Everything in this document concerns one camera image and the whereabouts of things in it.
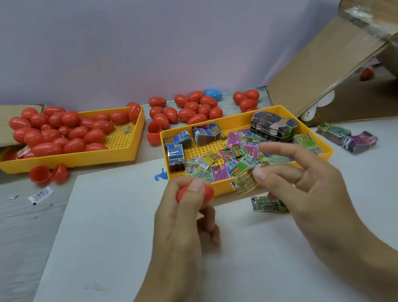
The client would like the single red capsule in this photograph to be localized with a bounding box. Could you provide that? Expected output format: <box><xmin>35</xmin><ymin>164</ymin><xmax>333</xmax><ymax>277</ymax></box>
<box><xmin>358</xmin><ymin>66</ymin><xmax>375</xmax><ymax>83</ymax></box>

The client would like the blue banded leaflet bundle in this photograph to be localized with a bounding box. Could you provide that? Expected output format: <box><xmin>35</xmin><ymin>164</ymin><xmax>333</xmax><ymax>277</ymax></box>
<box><xmin>164</xmin><ymin>142</ymin><xmax>188</xmax><ymax>174</ymax></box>
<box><xmin>191</xmin><ymin>121</ymin><xmax>225</xmax><ymax>147</ymax></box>
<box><xmin>163</xmin><ymin>129</ymin><xmax>194</xmax><ymax>152</ymax></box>

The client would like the yellow tray with leaflets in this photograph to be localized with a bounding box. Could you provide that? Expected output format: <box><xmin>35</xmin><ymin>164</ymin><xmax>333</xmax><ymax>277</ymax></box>
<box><xmin>159</xmin><ymin>97</ymin><xmax>339</xmax><ymax>205</ymax></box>

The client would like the large open cardboard box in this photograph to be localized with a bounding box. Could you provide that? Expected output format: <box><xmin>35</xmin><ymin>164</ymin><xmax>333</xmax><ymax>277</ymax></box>
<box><xmin>250</xmin><ymin>0</ymin><xmax>398</xmax><ymax>141</ymax></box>

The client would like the white plastic object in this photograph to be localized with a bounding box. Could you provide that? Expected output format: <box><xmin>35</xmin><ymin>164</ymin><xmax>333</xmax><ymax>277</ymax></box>
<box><xmin>296</xmin><ymin>90</ymin><xmax>339</xmax><ymax>122</ymax></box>

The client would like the green banded leaflet bundle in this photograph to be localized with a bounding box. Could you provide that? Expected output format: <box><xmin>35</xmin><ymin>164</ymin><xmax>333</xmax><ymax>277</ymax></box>
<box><xmin>314</xmin><ymin>118</ymin><xmax>353</xmax><ymax>145</ymax></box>

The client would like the small printed leaflet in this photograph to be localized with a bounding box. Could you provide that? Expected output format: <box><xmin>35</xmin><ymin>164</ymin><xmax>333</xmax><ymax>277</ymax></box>
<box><xmin>230</xmin><ymin>167</ymin><xmax>261</xmax><ymax>198</ymax></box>

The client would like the open red capsule half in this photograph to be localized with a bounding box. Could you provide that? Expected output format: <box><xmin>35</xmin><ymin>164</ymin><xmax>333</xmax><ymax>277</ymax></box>
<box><xmin>28</xmin><ymin>164</ymin><xmax>53</xmax><ymax>186</ymax></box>
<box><xmin>49</xmin><ymin>163</ymin><xmax>71</xmax><ymax>185</ymax></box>

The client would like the pile of loose colourful leaflets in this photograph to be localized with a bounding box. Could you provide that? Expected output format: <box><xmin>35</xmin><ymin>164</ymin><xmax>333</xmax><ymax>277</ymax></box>
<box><xmin>179</xmin><ymin>115</ymin><xmax>328</xmax><ymax>188</ymax></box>

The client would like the white paper sheet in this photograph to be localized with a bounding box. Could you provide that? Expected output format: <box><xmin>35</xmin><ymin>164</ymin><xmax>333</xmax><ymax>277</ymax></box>
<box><xmin>0</xmin><ymin>117</ymin><xmax>398</xmax><ymax>302</ymax></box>

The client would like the purple banded leaflet bundle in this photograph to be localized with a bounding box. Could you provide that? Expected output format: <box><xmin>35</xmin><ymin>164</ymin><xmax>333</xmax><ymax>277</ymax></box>
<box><xmin>338</xmin><ymin>128</ymin><xmax>381</xmax><ymax>157</ymax></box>

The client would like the red plastic capsule half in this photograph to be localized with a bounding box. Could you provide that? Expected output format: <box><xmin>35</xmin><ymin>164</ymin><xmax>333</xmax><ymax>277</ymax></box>
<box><xmin>174</xmin><ymin>179</ymin><xmax>217</xmax><ymax>212</ymax></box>

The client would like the yellow tray with capsules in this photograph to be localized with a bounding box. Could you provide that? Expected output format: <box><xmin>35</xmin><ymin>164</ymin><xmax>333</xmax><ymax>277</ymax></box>
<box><xmin>0</xmin><ymin>101</ymin><xmax>153</xmax><ymax>187</ymax></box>

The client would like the blue plastic capsule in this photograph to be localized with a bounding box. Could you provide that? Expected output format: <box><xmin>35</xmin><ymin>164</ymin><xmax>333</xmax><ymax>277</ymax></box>
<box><xmin>203</xmin><ymin>86</ymin><xmax>224</xmax><ymax>103</ymax></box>

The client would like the person's left hand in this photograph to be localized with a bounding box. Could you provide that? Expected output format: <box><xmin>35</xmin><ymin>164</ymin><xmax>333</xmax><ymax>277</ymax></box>
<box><xmin>134</xmin><ymin>172</ymin><xmax>228</xmax><ymax>281</ymax></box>

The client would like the green folded leaflet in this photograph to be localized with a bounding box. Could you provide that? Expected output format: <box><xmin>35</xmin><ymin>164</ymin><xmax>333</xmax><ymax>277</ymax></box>
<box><xmin>250</xmin><ymin>191</ymin><xmax>290</xmax><ymax>219</ymax></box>

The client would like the large dark leaflet bundle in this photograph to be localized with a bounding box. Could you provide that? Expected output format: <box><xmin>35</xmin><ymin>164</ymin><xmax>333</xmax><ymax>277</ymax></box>
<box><xmin>247</xmin><ymin>104</ymin><xmax>302</xmax><ymax>148</ymax></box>

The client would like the person's right forearm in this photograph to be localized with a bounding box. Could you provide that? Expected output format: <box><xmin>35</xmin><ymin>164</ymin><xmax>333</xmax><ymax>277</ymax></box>
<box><xmin>312</xmin><ymin>219</ymin><xmax>398</xmax><ymax>302</ymax></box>

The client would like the pile of red capsules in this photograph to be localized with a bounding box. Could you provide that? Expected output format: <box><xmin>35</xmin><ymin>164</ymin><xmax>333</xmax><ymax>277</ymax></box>
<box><xmin>6</xmin><ymin>88</ymin><xmax>148</xmax><ymax>166</ymax></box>

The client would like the small white sachet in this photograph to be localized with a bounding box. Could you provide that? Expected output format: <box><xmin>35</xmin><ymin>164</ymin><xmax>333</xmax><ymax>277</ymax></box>
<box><xmin>26</xmin><ymin>185</ymin><xmax>56</xmax><ymax>206</ymax></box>

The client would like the scattered group of red capsules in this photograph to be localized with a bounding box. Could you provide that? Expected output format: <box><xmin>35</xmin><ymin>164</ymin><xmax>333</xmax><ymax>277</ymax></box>
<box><xmin>139</xmin><ymin>78</ymin><xmax>266</xmax><ymax>148</ymax></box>

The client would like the person's right hand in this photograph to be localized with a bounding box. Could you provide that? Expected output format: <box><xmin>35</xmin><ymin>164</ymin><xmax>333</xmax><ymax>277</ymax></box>
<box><xmin>248</xmin><ymin>128</ymin><xmax>370</xmax><ymax>261</ymax></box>

